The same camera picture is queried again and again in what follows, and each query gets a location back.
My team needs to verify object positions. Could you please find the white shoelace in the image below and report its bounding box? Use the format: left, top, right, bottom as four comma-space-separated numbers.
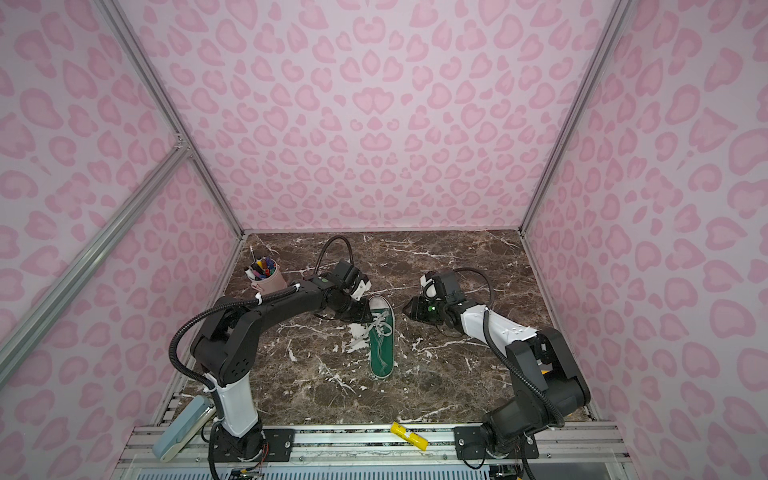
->
347, 295, 395, 378

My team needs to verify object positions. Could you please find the green canvas sneaker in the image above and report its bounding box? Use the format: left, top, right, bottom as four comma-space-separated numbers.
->
368, 295, 395, 379

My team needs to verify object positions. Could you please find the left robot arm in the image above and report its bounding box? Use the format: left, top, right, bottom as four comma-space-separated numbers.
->
190, 260, 371, 439

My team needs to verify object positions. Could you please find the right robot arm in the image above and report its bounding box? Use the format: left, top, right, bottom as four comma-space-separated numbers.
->
403, 267, 591, 460

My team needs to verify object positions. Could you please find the pink pen cup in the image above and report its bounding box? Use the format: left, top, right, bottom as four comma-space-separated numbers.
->
250, 266, 287, 295

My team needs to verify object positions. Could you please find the coloured pens bundle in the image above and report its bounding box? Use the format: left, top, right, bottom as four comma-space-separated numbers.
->
244, 257, 278, 281

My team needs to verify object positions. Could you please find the yellow marker tube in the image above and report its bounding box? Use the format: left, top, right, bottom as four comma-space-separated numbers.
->
390, 422, 429, 452

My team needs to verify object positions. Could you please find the light blue device lower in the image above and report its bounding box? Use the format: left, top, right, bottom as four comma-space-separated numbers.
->
152, 396, 216, 463

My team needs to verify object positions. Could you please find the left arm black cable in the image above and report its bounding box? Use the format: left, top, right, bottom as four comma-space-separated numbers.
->
313, 235, 356, 280

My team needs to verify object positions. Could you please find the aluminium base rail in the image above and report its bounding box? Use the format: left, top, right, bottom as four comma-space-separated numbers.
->
111, 422, 638, 479

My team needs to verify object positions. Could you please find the aluminium frame post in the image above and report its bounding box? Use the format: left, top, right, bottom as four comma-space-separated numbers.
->
96, 1, 245, 237

